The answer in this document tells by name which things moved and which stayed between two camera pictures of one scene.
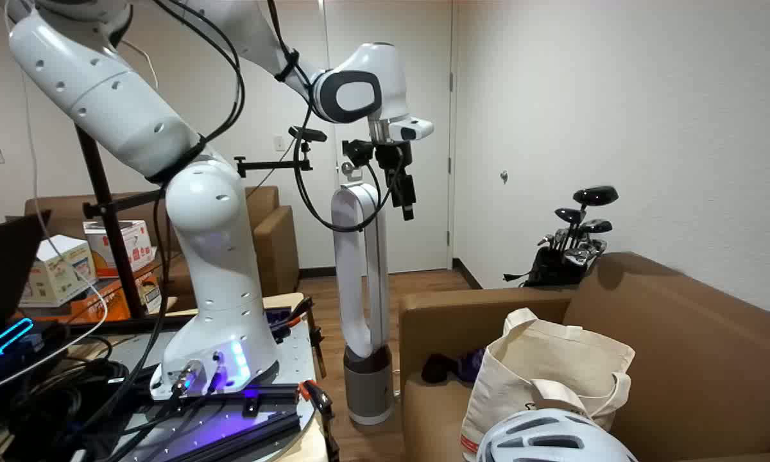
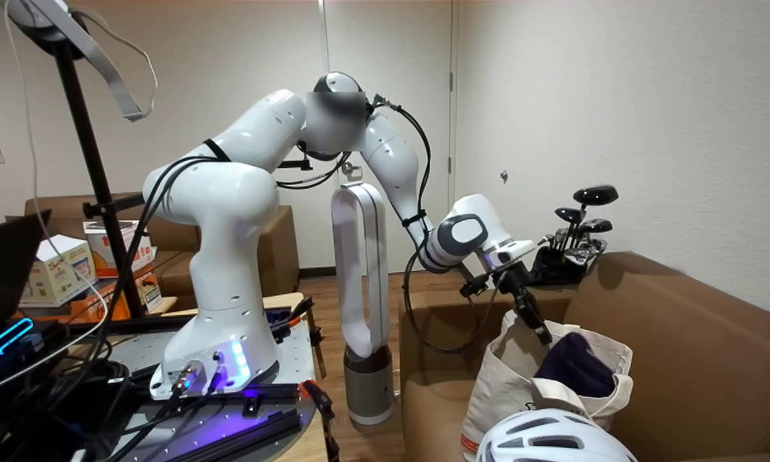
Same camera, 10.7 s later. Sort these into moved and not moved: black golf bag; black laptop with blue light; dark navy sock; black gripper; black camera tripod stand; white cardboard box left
Moved: dark navy sock; black gripper
Not moved: black laptop with blue light; black camera tripod stand; white cardboard box left; black golf bag
